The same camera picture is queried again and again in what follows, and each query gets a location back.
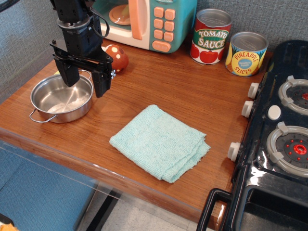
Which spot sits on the orange plush object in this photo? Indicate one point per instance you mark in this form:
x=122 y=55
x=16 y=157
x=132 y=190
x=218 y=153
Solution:
x=6 y=224

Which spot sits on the brown toy mushroom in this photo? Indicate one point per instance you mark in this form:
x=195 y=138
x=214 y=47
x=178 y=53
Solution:
x=120 y=58

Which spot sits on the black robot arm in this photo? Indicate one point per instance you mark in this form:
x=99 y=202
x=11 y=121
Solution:
x=75 y=9

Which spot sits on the small steel pot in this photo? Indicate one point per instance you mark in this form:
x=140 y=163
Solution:
x=56 y=102

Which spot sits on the light blue cloth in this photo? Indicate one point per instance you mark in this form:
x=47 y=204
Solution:
x=160 y=144

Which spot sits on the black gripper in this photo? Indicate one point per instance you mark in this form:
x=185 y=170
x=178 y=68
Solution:
x=81 y=48

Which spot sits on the black toy stove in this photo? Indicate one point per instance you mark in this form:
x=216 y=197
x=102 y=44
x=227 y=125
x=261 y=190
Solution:
x=270 y=178

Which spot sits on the tomato sauce can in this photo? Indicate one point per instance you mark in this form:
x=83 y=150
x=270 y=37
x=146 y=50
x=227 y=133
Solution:
x=211 y=31

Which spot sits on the pineapple slices can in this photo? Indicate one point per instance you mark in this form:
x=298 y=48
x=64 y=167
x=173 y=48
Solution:
x=246 y=53

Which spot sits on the teal toy microwave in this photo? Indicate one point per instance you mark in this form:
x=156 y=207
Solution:
x=156 y=25

